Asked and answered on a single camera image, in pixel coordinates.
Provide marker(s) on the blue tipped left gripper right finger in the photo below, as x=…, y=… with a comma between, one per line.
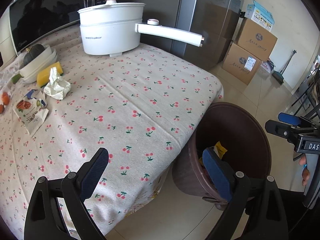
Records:
x=289, y=119

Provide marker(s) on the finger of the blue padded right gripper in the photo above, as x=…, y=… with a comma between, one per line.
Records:
x=259, y=198

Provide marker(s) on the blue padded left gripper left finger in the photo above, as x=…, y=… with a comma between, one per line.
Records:
x=44, y=219

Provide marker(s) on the yellow green sponge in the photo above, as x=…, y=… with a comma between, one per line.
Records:
x=43, y=75

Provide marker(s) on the dark brown trash bin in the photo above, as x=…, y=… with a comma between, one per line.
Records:
x=240, y=142

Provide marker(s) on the person's right hand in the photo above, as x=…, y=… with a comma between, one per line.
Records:
x=305, y=173

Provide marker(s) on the lower cardboard box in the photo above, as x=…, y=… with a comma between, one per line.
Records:
x=240, y=63

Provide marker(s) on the cardboard box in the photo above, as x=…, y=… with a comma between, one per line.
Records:
x=240, y=63
x=255, y=39

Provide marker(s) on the upper cardboard box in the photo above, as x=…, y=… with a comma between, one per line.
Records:
x=255, y=39

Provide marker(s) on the light blue printed box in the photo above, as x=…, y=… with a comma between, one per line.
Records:
x=258, y=14

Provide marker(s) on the torn nut snack packet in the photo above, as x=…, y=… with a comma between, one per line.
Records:
x=32, y=110

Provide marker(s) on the crumpled dirty paper napkin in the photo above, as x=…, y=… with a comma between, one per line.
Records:
x=57, y=87

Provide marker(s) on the grey refrigerator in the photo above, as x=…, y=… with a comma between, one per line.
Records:
x=215, y=20

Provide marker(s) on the stacked cream plates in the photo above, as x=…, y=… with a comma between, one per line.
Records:
x=33, y=76

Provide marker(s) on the cherry print tablecloth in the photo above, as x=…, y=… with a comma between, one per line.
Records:
x=142, y=106

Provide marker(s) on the cream ceramic bowl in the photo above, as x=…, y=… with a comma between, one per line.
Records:
x=35, y=63

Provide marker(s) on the dark green pumpkin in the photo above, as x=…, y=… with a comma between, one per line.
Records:
x=33, y=53

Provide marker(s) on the white electric cooking pot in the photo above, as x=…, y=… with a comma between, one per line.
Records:
x=114, y=28

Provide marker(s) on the black microwave oven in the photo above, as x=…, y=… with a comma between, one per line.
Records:
x=31, y=20

